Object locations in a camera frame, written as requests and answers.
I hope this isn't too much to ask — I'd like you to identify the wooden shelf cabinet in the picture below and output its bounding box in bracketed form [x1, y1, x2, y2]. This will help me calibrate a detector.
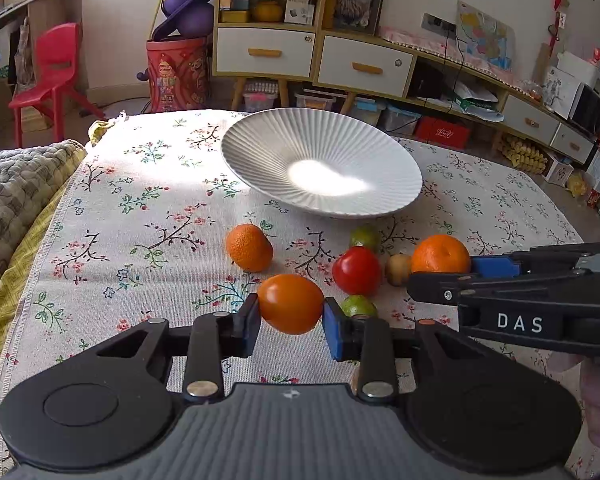
[212, 0, 326, 110]

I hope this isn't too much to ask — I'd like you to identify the red tomato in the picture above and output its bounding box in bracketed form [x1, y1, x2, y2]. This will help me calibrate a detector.
[332, 246, 382, 296]

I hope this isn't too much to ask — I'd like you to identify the red storage box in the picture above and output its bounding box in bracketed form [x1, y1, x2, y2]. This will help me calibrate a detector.
[415, 116, 471, 150]

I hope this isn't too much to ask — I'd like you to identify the green lime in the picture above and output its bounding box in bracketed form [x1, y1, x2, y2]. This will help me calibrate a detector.
[349, 223, 382, 254]
[340, 295, 378, 318]

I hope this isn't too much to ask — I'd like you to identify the low wooden sideboard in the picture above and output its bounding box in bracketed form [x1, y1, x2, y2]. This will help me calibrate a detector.
[313, 30, 597, 165]

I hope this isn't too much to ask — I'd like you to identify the brown kiwi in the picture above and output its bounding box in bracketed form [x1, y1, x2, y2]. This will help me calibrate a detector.
[385, 254, 412, 287]

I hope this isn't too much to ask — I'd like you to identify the mandarin orange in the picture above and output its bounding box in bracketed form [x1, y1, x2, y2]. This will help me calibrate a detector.
[412, 234, 471, 273]

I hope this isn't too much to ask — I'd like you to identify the purple toy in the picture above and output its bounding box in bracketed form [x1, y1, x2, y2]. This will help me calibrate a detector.
[135, 0, 218, 84]

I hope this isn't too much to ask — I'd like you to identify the colourful map board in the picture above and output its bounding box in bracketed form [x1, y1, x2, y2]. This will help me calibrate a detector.
[456, 0, 515, 72]

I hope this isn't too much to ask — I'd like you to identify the white ribbed plate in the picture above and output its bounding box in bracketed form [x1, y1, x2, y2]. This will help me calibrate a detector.
[221, 107, 422, 219]

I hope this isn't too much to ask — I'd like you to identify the smooth orange tomato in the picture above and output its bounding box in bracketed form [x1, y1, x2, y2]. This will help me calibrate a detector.
[257, 274, 324, 335]

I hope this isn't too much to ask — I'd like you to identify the white small box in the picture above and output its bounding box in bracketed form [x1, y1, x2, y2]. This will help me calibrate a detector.
[284, 0, 316, 26]

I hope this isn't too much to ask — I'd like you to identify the floral tablecloth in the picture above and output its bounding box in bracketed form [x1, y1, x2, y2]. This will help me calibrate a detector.
[0, 110, 600, 403]

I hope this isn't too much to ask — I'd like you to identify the orange pumpkin pot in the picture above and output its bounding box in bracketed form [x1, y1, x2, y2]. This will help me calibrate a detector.
[249, 0, 285, 23]

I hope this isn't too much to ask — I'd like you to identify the red decorated bucket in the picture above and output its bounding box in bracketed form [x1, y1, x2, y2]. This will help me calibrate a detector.
[146, 37, 209, 113]

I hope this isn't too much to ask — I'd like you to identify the rough mandarin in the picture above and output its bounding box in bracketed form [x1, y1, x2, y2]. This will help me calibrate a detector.
[225, 223, 274, 273]

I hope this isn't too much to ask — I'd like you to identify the red plastic chair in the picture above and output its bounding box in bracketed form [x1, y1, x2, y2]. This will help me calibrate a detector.
[9, 23, 105, 148]

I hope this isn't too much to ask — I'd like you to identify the grey woven cushion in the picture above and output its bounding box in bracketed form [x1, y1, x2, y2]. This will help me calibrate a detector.
[0, 140, 86, 281]

